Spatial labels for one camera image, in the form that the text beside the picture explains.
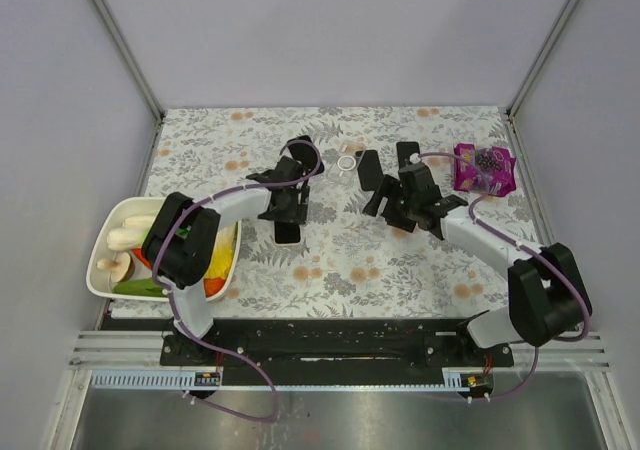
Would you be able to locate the purple snack bag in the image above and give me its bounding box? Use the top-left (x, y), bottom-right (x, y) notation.
top-left (453, 143), bottom-right (517, 197)

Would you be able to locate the white cable duct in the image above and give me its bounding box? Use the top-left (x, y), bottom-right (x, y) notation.
top-left (91, 370), bottom-right (222, 391)

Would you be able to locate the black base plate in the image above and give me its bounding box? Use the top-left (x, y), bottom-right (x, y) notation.
top-left (159, 317), bottom-right (515, 371)

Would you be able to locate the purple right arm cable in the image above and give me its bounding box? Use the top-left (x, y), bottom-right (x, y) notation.
top-left (412, 152), bottom-right (594, 402)

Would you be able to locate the brown mushroom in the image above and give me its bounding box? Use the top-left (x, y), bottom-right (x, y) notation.
top-left (96, 252), bottom-right (135, 283)

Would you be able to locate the floral tablecloth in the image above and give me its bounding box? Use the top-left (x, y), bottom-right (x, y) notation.
top-left (145, 106), bottom-right (511, 318)

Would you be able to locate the white plastic bin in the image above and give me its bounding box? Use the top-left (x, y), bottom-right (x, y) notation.
top-left (86, 197), bottom-right (242, 303)

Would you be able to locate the yellow corn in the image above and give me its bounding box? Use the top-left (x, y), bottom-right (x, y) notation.
top-left (205, 225), bottom-right (237, 280)

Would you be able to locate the orange carrot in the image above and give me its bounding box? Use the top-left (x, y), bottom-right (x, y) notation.
top-left (131, 248), bottom-right (151, 269)

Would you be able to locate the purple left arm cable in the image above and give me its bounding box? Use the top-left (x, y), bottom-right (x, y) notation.
top-left (149, 139), bottom-right (324, 421)

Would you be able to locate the black phone case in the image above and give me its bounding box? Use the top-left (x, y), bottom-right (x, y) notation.
top-left (287, 135), bottom-right (325, 175)

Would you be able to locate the silver smartphone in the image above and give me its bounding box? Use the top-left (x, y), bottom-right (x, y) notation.
top-left (396, 141), bottom-right (420, 168)

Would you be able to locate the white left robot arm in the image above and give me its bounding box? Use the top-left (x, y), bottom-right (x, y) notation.
top-left (142, 155), bottom-right (324, 338)

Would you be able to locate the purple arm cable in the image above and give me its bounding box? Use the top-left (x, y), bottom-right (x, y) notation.
top-left (412, 152), bottom-right (594, 402)
top-left (149, 139), bottom-right (324, 421)

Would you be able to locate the blue smartphone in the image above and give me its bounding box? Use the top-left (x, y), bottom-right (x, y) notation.
top-left (273, 222), bottom-right (301, 245)

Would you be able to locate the clear magsafe phone case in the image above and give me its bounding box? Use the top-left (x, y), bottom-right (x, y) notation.
top-left (326, 141), bottom-right (366, 186)

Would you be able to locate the aluminium rail frame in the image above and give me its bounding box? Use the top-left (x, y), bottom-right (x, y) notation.
top-left (69, 331), bottom-right (611, 372)

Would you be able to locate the green pea pod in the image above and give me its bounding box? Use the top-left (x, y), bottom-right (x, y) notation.
top-left (113, 278), bottom-right (165, 298)

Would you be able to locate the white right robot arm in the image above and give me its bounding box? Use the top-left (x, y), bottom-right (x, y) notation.
top-left (362, 163), bottom-right (592, 349)

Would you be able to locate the dark smartphone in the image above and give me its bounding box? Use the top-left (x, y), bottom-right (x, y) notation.
top-left (355, 149), bottom-right (383, 192)

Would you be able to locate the white green leek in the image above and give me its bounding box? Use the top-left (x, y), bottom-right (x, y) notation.
top-left (106, 228), bottom-right (149, 251)

